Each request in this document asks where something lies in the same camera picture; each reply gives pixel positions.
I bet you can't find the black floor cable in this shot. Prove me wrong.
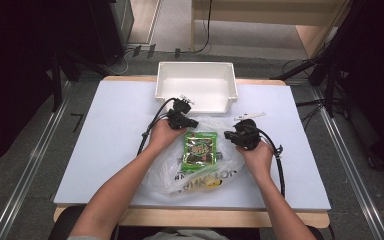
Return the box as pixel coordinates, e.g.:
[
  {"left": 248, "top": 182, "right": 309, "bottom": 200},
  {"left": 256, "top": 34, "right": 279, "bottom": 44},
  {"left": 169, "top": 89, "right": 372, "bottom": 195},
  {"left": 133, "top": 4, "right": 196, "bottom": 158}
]
[{"left": 295, "top": 97, "right": 328, "bottom": 132}]

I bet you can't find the clear smiley plastic bag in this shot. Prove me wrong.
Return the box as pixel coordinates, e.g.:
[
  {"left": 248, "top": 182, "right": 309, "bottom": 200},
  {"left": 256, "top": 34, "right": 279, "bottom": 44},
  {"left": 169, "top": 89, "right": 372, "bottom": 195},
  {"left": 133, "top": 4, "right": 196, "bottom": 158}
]
[{"left": 141, "top": 114, "right": 247, "bottom": 198}]

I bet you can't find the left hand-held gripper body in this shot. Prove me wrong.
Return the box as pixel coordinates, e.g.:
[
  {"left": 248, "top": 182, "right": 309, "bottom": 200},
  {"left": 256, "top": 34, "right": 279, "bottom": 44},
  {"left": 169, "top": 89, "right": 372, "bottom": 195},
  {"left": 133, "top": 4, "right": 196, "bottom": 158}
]
[{"left": 166, "top": 95, "right": 195, "bottom": 131}]

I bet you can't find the black chair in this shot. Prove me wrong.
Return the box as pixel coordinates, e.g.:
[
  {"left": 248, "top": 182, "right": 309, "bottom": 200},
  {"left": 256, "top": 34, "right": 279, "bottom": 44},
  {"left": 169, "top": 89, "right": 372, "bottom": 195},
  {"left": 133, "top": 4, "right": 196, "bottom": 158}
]
[{"left": 48, "top": 205, "right": 93, "bottom": 240}]

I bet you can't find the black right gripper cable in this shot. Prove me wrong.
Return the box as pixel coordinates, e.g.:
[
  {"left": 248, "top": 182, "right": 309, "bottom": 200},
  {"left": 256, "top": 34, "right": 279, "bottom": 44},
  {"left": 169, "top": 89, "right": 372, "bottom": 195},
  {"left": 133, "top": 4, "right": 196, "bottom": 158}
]
[{"left": 255, "top": 125, "right": 287, "bottom": 200}]

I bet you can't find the black hanging cable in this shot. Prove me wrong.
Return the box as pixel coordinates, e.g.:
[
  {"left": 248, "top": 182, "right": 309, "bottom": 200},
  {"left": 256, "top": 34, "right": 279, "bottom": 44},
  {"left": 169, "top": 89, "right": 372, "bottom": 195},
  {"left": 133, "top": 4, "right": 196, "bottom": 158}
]
[{"left": 194, "top": 0, "right": 214, "bottom": 54}]

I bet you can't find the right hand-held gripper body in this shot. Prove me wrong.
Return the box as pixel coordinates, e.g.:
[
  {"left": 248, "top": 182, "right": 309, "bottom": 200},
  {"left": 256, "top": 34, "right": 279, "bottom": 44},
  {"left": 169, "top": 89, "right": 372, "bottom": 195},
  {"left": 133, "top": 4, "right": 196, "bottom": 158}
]
[{"left": 233, "top": 112, "right": 267, "bottom": 151}]

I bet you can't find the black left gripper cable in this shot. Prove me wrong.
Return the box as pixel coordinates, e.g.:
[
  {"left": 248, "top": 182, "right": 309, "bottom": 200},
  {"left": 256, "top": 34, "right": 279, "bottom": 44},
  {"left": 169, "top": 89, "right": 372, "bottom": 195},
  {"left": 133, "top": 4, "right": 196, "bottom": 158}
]
[{"left": 136, "top": 97, "right": 178, "bottom": 157}]

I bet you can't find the person's left hand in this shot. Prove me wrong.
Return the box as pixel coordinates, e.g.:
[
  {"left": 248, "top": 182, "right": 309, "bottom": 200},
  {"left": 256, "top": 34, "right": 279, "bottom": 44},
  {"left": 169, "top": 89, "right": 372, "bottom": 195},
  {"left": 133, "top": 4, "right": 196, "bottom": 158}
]
[{"left": 148, "top": 118, "right": 188, "bottom": 154}]

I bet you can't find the black cabinet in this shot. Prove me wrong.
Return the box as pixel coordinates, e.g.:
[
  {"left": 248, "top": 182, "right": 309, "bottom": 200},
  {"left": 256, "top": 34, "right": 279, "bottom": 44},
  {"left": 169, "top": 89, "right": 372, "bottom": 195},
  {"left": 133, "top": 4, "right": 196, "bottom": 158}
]
[{"left": 88, "top": 0, "right": 135, "bottom": 66}]

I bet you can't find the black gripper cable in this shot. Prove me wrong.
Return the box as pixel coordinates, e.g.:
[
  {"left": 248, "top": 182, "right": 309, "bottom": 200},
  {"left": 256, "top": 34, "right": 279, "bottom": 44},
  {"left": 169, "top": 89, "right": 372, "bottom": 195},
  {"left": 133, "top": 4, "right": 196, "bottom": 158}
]
[
  {"left": 255, "top": 125, "right": 287, "bottom": 200},
  {"left": 136, "top": 97, "right": 178, "bottom": 157}
]

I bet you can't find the white floor cable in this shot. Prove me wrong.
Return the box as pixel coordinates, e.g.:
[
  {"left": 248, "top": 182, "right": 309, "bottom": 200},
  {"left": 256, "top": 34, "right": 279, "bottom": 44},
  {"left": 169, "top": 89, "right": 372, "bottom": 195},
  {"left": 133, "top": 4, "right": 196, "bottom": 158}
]
[{"left": 104, "top": 49, "right": 130, "bottom": 76}]

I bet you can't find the person's right hand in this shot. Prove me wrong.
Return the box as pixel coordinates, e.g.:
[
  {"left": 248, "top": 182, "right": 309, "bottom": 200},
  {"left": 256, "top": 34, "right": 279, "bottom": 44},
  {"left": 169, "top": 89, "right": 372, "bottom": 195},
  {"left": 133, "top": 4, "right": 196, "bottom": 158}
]
[{"left": 235, "top": 139, "right": 275, "bottom": 181}]

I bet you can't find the light wooden shelf unit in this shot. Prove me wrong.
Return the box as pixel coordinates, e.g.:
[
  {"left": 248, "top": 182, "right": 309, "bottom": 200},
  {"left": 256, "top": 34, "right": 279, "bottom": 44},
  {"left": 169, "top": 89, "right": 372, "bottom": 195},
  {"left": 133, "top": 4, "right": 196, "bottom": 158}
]
[{"left": 190, "top": 0, "right": 352, "bottom": 58}]

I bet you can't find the wooden table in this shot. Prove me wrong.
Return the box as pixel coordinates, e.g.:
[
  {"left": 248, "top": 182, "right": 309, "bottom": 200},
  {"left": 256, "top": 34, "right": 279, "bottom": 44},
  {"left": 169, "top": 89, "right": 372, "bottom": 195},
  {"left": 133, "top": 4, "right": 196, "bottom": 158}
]
[{"left": 53, "top": 75, "right": 331, "bottom": 229}]

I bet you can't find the person's grey clothing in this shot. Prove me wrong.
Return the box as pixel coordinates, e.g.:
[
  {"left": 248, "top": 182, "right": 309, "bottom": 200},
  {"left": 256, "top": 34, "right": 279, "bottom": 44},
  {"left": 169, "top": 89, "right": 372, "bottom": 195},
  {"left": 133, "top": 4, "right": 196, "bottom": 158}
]
[{"left": 67, "top": 228, "right": 230, "bottom": 240}]

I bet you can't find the metal floor rail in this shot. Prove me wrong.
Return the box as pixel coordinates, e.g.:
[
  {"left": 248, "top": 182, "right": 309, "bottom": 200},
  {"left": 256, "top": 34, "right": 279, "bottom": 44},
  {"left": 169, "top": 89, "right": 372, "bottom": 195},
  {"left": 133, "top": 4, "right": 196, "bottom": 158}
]
[
  {"left": 308, "top": 85, "right": 384, "bottom": 240},
  {"left": 0, "top": 81, "right": 74, "bottom": 240}
]

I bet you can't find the white plastic bin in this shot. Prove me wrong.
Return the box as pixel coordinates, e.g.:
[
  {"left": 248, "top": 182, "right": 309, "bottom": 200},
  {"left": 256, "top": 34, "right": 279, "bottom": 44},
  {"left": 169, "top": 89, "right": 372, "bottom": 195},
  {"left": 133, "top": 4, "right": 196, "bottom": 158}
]
[{"left": 154, "top": 61, "right": 239, "bottom": 115}]

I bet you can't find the black metal stand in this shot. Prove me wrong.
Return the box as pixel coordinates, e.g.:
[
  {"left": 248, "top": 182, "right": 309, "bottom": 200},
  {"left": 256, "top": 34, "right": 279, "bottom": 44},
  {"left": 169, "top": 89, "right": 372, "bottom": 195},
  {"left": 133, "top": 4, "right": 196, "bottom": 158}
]
[{"left": 272, "top": 31, "right": 351, "bottom": 118}]

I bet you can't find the green snack packet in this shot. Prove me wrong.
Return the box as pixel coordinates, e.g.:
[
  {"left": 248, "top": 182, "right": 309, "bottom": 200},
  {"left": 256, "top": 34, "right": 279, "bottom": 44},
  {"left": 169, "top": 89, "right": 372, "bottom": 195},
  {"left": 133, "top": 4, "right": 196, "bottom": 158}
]
[{"left": 180, "top": 130, "right": 219, "bottom": 173}]

